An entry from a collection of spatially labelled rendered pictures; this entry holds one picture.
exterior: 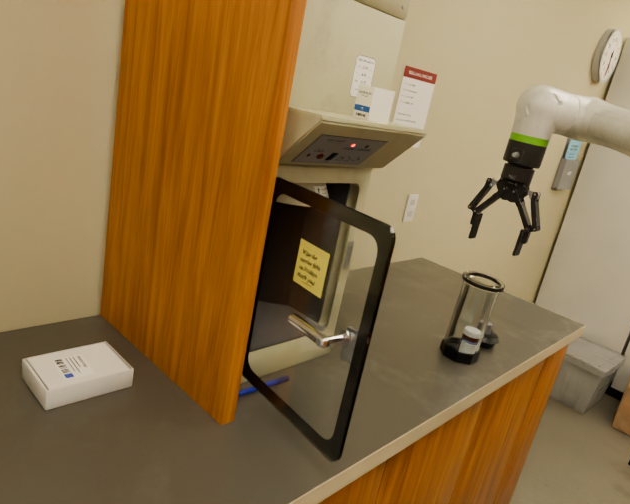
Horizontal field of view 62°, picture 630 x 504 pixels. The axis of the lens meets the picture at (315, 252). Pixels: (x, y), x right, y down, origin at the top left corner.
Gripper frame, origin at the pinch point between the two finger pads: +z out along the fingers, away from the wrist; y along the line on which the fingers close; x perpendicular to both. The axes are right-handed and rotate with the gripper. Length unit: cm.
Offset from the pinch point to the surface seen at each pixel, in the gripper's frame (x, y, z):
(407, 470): -36, 12, 48
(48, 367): -98, -33, 29
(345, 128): -63, -6, -23
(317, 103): -60, -17, -26
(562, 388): 199, -7, 116
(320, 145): -65, -10, -19
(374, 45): -47, -17, -38
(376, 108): -52, -9, -27
